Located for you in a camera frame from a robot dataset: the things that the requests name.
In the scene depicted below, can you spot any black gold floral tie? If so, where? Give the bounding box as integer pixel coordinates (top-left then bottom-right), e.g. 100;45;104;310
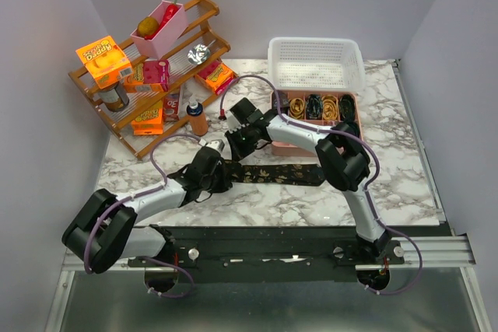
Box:
224;160;326;187

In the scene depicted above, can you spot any orange pink box right shelf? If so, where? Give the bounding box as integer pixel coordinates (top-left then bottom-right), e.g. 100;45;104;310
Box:
195;60;236;95

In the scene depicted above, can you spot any wooden tiered shelf rack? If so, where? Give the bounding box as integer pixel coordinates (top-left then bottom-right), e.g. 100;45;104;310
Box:
68;0;230;159

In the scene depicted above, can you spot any silver metal scoop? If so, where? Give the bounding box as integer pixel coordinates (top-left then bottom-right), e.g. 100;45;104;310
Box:
187;40;216;66

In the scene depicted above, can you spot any yellow rolled tie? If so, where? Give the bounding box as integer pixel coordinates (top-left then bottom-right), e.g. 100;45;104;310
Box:
289;97;305;120
321;95;339;121

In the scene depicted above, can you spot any orange pump bottle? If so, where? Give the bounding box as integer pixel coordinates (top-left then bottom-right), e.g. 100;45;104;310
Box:
186;99;209;136

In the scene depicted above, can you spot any aluminium rail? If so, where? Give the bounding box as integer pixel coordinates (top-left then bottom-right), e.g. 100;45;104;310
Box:
356;235;476;271

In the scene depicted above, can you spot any brown blue rolled tie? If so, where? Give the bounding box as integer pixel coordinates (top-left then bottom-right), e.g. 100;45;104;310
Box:
272;90;289;114

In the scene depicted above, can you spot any dark teal rolled tie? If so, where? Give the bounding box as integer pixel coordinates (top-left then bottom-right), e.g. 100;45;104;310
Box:
344;121;361;138

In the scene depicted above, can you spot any white perforated plastic basket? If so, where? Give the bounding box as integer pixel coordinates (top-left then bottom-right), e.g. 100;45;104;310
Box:
268;37;366;93

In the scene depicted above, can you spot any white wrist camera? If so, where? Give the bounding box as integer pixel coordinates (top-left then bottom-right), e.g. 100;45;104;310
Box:
226;110;243;133
198;138;225;153

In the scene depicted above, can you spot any pink orange sponge box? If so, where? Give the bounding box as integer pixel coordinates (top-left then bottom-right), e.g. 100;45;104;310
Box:
123;60;170;93

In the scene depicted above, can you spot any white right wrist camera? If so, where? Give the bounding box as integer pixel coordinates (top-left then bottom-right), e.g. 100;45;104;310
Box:
226;110;243;133

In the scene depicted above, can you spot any orange box bottom shelf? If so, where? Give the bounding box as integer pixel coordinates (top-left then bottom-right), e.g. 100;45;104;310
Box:
131;100;163;136

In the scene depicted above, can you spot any brown round fruit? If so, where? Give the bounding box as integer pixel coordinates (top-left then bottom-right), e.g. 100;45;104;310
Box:
136;16;159;38

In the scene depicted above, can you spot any dark glass jar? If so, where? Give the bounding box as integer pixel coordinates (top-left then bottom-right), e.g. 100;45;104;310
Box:
98;81;129;112

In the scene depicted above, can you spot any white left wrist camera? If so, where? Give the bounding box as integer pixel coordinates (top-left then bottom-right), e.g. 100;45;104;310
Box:
198;138;225;153

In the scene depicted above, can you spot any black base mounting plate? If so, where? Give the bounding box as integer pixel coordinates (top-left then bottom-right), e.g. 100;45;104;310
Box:
128;225;405;285

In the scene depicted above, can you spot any dark blue rolled tie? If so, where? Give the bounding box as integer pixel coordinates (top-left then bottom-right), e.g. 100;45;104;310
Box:
305;94;323;120

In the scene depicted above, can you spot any pink divided organizer box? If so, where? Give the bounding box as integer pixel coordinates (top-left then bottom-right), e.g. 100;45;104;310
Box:
281;90;362;137

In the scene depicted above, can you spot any red small carton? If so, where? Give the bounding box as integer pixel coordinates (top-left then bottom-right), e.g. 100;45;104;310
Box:
163;86;183;122

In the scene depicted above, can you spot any orange Scrub Daddy box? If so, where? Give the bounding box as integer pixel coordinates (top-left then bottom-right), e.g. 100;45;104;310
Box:
75;36;133;89

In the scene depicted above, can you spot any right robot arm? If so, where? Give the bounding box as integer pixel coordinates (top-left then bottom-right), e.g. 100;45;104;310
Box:
220;99;391;264

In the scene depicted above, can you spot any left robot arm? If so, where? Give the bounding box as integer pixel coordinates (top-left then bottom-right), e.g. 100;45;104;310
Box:
61;145;231;274

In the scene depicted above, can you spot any red chili pepper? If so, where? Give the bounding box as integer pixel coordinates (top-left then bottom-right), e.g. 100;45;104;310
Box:
144;0;180;40

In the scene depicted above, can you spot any black gold rolled tie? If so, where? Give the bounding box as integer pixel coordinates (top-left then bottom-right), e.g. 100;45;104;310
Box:
338;94;356;121

